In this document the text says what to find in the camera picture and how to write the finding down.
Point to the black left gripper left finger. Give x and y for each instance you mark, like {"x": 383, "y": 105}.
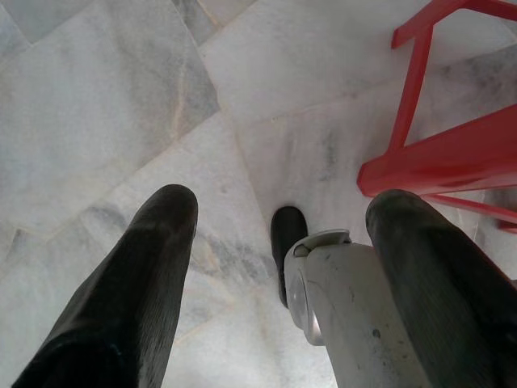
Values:
{"x": 129, "y": 291}

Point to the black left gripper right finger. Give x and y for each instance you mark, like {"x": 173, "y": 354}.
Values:
{"x": 440, "y": 291}

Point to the red plastic stool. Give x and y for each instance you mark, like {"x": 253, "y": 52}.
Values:
{"x": 444, "y": 161}

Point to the black robot foot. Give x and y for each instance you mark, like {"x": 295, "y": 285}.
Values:
{"x": 288, "y": 230}

